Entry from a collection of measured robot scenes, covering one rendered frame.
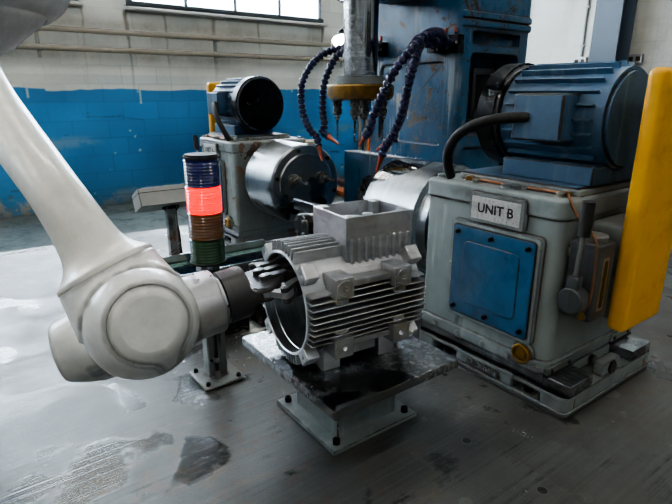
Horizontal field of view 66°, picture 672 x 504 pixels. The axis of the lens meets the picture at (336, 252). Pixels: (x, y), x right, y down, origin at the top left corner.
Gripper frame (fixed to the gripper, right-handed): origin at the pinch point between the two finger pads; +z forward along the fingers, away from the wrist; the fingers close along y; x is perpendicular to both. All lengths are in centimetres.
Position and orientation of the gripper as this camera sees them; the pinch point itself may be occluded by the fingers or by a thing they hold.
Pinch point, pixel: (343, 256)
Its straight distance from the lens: 81.4
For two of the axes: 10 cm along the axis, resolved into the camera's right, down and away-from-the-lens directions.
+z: 8.5, -2.8, 4.4
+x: 1.2, 9.3, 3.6
